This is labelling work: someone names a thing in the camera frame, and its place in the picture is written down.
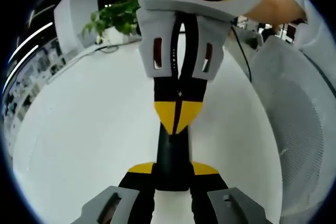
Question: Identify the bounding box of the grey mesh office chair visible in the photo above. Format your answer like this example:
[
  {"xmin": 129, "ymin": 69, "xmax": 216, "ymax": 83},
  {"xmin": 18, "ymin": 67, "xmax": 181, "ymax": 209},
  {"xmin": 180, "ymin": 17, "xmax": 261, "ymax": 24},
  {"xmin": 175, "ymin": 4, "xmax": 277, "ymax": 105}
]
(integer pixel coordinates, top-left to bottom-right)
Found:
[{"xmin": 249, "ymin": 35, "xmax": 332, "ymax": 224}]

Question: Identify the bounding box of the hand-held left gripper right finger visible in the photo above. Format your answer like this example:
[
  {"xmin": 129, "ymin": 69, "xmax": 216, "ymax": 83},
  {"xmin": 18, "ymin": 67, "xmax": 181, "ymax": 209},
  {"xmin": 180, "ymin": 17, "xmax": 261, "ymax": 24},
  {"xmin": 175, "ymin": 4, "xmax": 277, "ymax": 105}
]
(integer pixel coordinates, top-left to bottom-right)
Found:
[{"xmin": 188, "ymin": 161, "xmax": 271, "ymax": 224}]

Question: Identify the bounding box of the white square pillar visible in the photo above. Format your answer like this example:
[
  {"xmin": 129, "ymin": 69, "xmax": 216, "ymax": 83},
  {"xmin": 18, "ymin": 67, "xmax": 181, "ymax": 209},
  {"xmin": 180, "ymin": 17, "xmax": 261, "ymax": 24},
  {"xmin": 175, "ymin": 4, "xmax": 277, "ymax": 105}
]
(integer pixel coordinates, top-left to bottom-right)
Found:
[{"xmin": 53, "ymin": 0, "xmax": 101, "ymax": 55}]

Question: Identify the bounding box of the person's white shirt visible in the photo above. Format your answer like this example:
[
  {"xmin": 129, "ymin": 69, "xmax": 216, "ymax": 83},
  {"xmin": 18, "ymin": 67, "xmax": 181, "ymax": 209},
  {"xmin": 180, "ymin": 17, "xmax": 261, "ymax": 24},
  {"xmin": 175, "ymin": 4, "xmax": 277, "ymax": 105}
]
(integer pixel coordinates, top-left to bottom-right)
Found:
[{"xmin": 278, "ymin": 0, "xmax": 336, "ymax": 96}]

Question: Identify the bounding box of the white table cable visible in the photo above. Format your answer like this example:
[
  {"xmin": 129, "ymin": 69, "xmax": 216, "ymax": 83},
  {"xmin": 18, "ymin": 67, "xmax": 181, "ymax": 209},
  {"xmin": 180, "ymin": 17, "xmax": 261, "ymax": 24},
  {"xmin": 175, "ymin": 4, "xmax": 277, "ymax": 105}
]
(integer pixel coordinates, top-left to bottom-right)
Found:
[{"xmin": 47, "ymin": 45, "xmax": 107, "ymax": 84}]

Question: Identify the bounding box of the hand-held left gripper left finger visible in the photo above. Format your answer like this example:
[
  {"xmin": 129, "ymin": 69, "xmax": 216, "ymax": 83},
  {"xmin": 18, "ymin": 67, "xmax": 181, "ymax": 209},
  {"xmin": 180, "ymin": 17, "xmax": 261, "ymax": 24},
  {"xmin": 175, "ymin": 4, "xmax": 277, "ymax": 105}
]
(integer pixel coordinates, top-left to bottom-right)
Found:
[{"xmin": 70, "ymin": 162, "xmax": 157, "ymax": 224}]

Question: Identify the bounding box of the black table cable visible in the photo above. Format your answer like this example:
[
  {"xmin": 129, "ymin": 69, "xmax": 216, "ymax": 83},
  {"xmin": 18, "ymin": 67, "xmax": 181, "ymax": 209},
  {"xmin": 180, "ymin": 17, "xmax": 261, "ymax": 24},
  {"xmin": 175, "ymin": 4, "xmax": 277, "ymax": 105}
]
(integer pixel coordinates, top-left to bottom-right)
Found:
[{"xmin": 95, "ymin": 45, "xmax": 119, "ymax": 54}]

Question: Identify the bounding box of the green potted plant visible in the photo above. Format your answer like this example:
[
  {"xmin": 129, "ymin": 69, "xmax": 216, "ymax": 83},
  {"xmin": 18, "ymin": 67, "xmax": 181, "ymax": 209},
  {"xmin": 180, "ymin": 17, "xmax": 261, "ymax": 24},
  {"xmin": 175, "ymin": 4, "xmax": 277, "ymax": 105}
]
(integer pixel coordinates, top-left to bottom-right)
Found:
[{"xmin": 81, "ymin": 0, "xmax": 142, "ymax": 45}]

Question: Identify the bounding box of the white ceiling light strip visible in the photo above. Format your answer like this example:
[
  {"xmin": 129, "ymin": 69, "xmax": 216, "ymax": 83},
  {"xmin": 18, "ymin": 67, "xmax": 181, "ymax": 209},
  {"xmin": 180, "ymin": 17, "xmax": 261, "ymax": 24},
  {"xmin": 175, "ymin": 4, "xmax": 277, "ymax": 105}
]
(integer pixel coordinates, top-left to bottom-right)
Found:
[
  {"xmin": 7, "ymin": 22, "xmax": 55, "ymax": 63},
  {"xmin": 2, "ymin": 44, "xmax": 40, "ymax": 94}
]

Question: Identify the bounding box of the black remote control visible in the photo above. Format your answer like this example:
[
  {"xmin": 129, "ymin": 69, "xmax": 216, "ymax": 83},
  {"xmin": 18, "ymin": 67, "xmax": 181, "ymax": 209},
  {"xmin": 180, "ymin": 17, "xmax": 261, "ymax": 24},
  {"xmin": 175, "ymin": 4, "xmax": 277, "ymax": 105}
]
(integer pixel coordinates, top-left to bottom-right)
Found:
[{"xmin": 156, "ymin": 125, "xmax": 191, "ymax": 193}]

